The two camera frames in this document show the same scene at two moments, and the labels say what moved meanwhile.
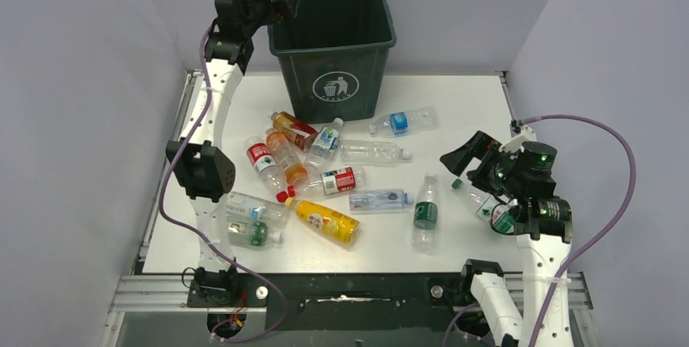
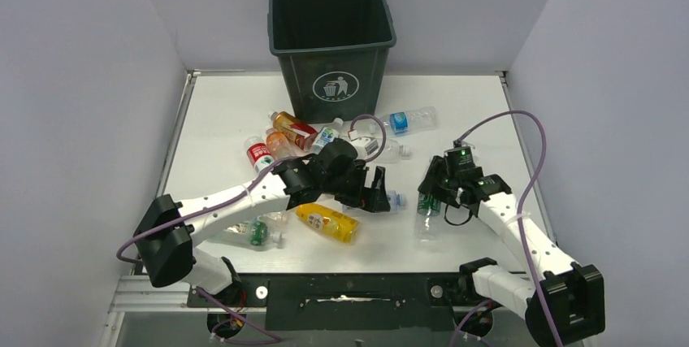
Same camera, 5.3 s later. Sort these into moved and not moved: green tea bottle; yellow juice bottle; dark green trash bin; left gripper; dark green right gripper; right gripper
Moved: left gripper; right gripper
Not moved: dark green trash bin; dark green right gripper; yellow juice bottle; green tea bottle
